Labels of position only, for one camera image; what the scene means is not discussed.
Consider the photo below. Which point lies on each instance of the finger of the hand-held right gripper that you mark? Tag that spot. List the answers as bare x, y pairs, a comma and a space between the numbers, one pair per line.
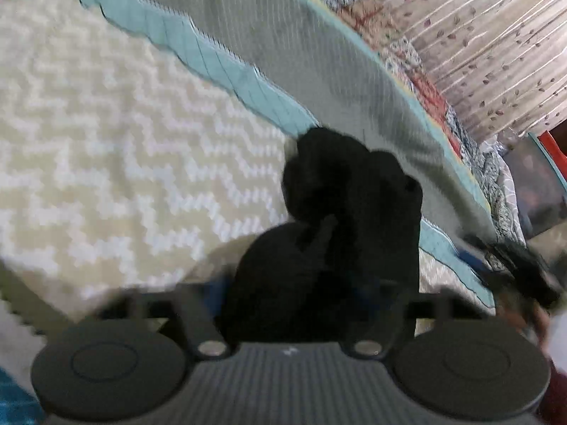
476, 252

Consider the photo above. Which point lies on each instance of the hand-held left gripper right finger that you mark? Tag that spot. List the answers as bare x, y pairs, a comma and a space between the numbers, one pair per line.
390, 318

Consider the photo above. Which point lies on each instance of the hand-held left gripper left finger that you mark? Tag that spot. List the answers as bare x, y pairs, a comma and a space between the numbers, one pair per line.
200, 319

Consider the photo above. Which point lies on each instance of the black pants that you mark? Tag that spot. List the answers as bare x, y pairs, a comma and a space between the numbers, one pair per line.
336, 230

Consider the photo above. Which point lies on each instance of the red clothing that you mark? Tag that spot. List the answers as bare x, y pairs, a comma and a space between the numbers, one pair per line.
556, 389

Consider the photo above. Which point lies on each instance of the red patchwork quilt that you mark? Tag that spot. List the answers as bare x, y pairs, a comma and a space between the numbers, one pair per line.
425, 84

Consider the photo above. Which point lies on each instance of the patterned bed sheet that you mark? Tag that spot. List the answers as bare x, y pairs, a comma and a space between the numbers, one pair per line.
88, 141

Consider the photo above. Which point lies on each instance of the leaf print curtain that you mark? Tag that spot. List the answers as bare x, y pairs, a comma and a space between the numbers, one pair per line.
478, 31

